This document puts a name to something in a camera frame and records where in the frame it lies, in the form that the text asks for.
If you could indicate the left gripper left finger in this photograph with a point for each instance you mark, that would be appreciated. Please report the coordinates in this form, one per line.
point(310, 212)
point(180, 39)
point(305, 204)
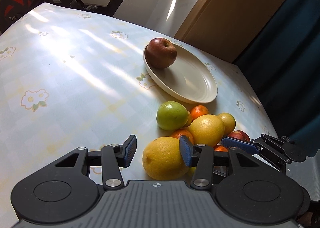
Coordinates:
point(111, 158)

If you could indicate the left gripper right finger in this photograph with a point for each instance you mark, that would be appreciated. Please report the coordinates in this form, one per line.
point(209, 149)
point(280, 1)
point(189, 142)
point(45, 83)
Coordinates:
point(210, 165)

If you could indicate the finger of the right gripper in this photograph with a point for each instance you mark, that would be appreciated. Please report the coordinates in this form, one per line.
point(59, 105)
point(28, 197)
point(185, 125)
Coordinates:
point(245, 146)

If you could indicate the yellow-green round fruit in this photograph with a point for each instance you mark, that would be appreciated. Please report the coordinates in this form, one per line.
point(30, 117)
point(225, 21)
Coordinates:
point(229, 122)

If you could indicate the large yellow orange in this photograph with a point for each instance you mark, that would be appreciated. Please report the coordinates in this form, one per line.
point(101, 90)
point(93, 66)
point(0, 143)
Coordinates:
point(207, 129)
point(162, 159)

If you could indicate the small tangerine low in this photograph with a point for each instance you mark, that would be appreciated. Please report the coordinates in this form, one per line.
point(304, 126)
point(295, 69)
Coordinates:
point(220, 148)

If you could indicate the small red apple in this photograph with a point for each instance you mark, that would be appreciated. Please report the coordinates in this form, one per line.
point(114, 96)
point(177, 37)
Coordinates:
point(240, 135)

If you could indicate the small tangerine front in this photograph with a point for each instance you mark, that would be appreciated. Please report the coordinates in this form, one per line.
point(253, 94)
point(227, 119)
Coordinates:
point(182, 132)

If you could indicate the small tangerine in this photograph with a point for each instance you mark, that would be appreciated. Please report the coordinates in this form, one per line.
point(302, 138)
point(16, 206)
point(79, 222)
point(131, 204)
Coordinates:
point(182, 132)
point(198, 111)

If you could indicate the green apple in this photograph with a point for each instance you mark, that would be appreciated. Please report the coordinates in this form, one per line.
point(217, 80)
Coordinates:
point(171, 115)

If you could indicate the cream round plate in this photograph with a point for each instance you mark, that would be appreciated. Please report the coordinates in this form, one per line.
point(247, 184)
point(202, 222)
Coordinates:
point(187, 79)

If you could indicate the floral plastic tablecloth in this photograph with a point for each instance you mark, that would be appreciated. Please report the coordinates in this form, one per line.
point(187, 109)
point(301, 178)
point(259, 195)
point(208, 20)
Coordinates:
point(73, 81)

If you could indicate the dark teal curtain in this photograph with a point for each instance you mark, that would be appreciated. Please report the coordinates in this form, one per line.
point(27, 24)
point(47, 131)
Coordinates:
point(282, 66)

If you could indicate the dark red apple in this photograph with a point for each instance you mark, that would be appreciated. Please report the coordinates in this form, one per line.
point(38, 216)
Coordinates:
point(160, 53)

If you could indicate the wooden wardrobe panel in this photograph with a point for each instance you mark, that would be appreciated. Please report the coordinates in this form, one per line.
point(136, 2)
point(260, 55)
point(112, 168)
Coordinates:
point(223, 28)

